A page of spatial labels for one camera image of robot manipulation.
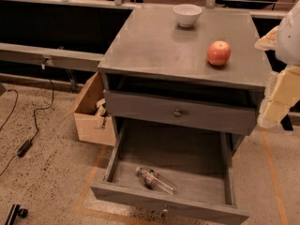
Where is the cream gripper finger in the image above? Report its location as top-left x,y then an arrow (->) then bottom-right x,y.
257,65 -> 300,128
254,26 -> 278,51

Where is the clear plastic water bottle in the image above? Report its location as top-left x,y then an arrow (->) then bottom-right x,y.
135,167 -> 177,195

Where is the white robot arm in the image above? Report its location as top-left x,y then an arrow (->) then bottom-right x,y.
254,1 -> 300,128

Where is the closed grey top drawer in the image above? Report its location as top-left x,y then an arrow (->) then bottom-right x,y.
104,90 -> 256,135

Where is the open grey middle drawer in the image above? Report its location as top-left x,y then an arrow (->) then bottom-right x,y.
91,119 -> 249,225

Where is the grey wooden drawer cabinet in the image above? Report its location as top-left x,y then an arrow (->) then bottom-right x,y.
97,3 -> 274,158

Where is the red apple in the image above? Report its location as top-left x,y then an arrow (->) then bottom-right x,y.
207,40 -> 232,66

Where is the white ceramic bowl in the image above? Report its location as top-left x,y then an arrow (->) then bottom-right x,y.
173,4 -> 203,27

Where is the open cardboard box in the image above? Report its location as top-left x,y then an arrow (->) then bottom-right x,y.
66,72 -> 116,146

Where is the black clamp on floor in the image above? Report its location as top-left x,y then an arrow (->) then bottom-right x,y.
5,204 -> 28,225

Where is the grey metal rail beam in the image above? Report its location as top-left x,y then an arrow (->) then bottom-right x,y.
0,43 -> 103,72

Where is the black power adapter with cable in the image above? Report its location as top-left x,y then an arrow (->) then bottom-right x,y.
0,80 -> 54,176

